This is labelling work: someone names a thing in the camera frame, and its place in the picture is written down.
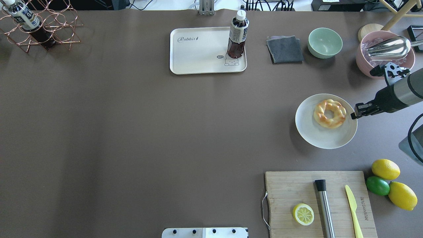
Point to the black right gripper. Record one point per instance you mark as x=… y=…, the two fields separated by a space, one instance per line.
x=384 y=99

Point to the white round plate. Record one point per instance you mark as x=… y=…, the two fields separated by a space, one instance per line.
x=319 y=136

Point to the glazed twisted donut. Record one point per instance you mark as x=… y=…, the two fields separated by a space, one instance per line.
x=339 y=114

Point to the dark tea bottle on tray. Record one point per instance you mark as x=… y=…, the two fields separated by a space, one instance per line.
x=237 y=35

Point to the cream rabbit tray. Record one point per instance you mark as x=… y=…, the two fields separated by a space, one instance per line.
x=202 y=50

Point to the pink ice bucket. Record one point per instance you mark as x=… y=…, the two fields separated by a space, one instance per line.
x=363 y=60

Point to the steel ice scoop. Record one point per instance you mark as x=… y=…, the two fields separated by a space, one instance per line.
x=395 y=48

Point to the wooden round lid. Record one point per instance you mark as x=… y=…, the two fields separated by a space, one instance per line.
x=368 y=28

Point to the mint green bowl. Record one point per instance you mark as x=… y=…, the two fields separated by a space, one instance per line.
x=324 y=43

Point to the yellow lemon near lime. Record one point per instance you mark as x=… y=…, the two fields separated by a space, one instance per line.
x=385 y=169

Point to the green lime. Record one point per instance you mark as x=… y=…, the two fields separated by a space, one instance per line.
x=377 y=185

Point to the grey folded cloth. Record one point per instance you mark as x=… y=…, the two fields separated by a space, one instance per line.
x=284 y=49

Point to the yellow lemon outer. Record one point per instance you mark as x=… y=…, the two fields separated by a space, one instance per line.
x=402 y=196

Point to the yellow plastic knife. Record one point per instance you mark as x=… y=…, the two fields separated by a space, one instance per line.
x=353 y=206

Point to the steel muddler black tip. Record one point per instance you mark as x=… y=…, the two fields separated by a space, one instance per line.
x=324 y=208

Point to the half lemon slice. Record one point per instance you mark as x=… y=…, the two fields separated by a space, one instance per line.
x=303 y=214

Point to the bamboo cutting board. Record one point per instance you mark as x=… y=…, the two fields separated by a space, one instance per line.
x=287 y=189

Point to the bottle in rack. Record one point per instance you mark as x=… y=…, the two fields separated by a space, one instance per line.
x=29 y=22

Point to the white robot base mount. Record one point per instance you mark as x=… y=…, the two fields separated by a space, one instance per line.
x=206 y=232

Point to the copper wire bottle rack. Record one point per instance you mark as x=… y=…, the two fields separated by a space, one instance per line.
x=56 y=21

